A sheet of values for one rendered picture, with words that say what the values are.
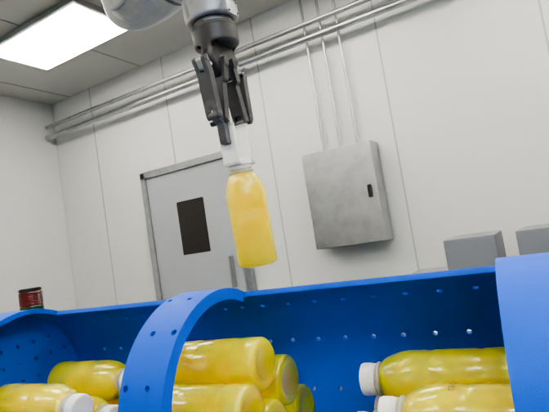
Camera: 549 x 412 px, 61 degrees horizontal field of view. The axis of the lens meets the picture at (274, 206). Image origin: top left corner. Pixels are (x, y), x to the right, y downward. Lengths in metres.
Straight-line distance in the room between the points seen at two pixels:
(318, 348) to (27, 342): 0.54
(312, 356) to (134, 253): 4.82
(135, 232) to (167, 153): 0.99
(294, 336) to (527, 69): 3.37
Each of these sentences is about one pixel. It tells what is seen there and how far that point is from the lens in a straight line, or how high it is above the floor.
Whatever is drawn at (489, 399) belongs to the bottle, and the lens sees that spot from 0.49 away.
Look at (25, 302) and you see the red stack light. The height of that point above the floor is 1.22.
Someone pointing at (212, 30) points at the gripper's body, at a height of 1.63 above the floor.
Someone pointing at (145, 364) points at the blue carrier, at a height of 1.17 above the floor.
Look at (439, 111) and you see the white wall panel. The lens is 3.92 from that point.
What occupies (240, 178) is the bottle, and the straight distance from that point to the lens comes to 0.76.
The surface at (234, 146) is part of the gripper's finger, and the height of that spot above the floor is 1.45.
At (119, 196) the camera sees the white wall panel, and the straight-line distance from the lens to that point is 5.63.
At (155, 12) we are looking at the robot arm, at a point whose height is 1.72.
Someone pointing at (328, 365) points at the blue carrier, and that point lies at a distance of 0.75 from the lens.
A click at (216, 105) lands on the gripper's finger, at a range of 0.74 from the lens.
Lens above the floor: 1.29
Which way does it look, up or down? 4 degrees up
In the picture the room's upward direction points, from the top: 9 degrees counter-clockwise
